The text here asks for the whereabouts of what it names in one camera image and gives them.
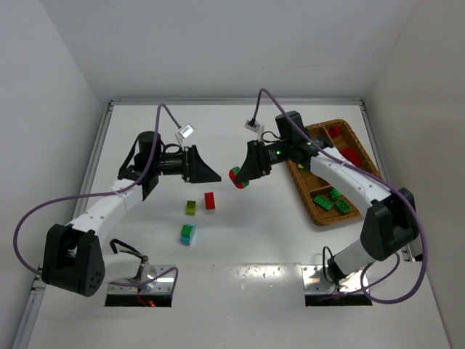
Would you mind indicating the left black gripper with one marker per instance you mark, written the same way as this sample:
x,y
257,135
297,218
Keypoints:
x,y
187,163

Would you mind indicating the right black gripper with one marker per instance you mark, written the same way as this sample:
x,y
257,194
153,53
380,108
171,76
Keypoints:
x,y
259,158

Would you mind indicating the green on cyan lego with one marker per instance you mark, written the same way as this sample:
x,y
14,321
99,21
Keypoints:
x,y
187,234

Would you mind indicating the thin green lego plate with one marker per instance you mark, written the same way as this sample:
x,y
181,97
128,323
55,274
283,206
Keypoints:
x,y
323,202

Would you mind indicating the green rounded lego brick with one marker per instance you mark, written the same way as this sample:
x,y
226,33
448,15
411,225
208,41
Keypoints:
x,y
334,194

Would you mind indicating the small red lego brick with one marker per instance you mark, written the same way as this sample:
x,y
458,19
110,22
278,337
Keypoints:
x,y
334,131

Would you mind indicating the dark green lego brick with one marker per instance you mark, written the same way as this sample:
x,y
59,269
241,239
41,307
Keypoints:
x,y
342,206

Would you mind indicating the red long lego brick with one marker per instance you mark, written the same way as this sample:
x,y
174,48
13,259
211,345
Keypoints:
x,y
352,156

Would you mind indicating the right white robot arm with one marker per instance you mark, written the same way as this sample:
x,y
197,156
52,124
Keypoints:
x,y
388,222

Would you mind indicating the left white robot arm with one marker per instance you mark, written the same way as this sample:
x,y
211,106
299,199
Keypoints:
x,y
73,256

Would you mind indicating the wicker divided basket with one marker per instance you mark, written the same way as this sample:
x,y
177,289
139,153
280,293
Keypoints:
x,y
356,189

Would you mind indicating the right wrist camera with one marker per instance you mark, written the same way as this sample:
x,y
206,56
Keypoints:
x,y
255,127

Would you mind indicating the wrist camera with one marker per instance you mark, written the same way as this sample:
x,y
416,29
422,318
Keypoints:
x,y
183,133
255,127

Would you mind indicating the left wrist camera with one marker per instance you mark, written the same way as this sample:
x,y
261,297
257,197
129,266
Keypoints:
x,y
183,133

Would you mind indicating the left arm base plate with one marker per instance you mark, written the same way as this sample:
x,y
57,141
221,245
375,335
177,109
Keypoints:
x,y
156,280

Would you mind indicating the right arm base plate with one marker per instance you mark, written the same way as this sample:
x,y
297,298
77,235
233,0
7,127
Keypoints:
x,y
316,284

